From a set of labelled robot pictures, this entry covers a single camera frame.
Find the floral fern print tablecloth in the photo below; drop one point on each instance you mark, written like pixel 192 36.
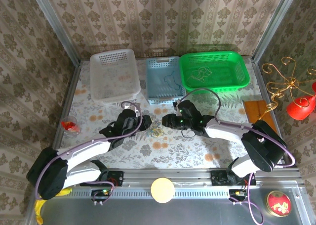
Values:
pixel 148 155

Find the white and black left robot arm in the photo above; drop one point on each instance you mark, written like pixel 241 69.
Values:
pixel 84 149

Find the small black controller board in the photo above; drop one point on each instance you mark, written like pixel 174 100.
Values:
pixel 98 192
pixel 237 193

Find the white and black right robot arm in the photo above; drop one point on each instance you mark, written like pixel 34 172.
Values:
pixel 227 133

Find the red balloon ornament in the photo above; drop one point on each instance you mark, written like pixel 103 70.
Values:
pixel 314 87
pixel 300 108

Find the clear cup with red contents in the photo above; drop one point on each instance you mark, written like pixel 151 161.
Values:
pixel 70 127

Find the orange wooden block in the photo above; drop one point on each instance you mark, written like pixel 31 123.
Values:
pixel 254 111

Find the long aluminium base rail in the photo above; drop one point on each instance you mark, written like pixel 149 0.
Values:
pixel 187 176

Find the aluminium frame post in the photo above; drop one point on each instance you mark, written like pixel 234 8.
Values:
pixel 274 24
pixel 58 24

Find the white perforated plastic basket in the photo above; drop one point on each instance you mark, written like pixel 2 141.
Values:
pixel 111 74

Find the pale yellow round ball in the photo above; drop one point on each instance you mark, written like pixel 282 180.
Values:
pixel 162 190

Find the light blue perforated plastic basket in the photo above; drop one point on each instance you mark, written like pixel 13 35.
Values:
pixel 158 76

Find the yellow banana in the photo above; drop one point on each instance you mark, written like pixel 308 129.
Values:
pixel 38 212

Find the green perforated plastic basket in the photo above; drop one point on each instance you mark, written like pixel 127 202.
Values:
pixel 222 59

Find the aluminium side rail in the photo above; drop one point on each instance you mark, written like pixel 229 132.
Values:
pixel 263 86
pixel 71 82

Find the round red and gold tin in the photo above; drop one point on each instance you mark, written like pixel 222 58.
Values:
pixel 278 204

